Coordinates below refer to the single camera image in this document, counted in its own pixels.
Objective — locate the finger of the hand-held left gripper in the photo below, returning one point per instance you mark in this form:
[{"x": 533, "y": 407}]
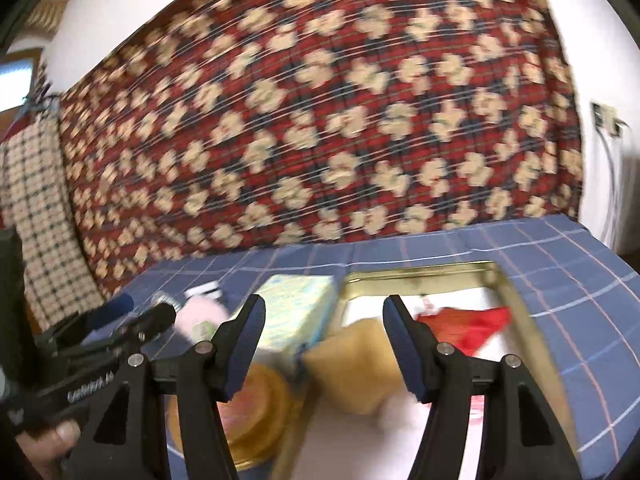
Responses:
[
  {"x": 112, "y": 309},
  {"x": 150, "y": 322}
]

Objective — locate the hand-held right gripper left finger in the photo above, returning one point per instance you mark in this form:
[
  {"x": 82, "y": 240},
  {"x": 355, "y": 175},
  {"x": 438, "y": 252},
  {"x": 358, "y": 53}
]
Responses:
[{"x": 245, "y": 350}]

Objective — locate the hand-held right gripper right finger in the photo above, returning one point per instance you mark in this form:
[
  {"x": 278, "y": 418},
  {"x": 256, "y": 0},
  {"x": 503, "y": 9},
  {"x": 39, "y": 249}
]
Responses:
[{"x": 405, "y": 350}]

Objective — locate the cotton swab bag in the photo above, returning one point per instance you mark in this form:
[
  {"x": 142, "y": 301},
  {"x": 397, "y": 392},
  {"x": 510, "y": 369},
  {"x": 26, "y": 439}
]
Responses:
[{"x": 162, "y": 300}]

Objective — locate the green label white pack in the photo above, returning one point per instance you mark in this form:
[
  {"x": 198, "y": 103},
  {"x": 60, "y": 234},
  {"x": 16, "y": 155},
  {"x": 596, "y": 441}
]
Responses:
[{"x": 205, "y": 332}]

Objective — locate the pink fluffy cloth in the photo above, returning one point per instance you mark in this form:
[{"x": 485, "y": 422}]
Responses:
[{"x": 197, "y": 317}]

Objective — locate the tan sponge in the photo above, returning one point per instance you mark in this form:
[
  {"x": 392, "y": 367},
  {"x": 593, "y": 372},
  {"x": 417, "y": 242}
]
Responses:
[{"x": 355, "y": 360}]

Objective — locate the white sponge block black band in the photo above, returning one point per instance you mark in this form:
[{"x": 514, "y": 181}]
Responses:
[{"x": 202, "y": 291}]

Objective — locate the red pouch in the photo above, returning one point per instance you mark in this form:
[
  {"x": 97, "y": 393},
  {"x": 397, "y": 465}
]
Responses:
[{"x": 465, "y": 327}]

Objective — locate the gold tin box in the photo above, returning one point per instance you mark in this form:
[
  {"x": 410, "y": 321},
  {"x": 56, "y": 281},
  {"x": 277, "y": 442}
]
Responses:
[{"x": 425, "y": 270}]

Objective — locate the person's left hand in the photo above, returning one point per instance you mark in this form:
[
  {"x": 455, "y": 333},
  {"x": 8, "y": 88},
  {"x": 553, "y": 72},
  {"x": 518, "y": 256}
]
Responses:
[{"x": 62, "y": 435}]

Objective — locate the round orange tin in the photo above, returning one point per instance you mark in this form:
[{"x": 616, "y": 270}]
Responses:
[{"x": 260, "y": 410}]

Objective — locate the tissue pack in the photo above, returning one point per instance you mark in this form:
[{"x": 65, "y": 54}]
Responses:
[{"x": 295, "y": 310}]

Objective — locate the checked hanging cloth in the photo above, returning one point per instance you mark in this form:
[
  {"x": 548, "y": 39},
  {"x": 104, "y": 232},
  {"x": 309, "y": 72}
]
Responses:
[{"x": 40, "y": 210}]

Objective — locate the blue checked bed sheet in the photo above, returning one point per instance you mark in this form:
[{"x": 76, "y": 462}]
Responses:
[{"x": 575, "y": 270}]

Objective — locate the red bear-print quilt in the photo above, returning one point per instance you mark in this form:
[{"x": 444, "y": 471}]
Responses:
[{"x": 325, "y": 110}]

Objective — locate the wall socket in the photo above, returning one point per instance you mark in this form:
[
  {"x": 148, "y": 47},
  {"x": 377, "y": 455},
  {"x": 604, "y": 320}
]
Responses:
[{"x": 605, "y": 117}]

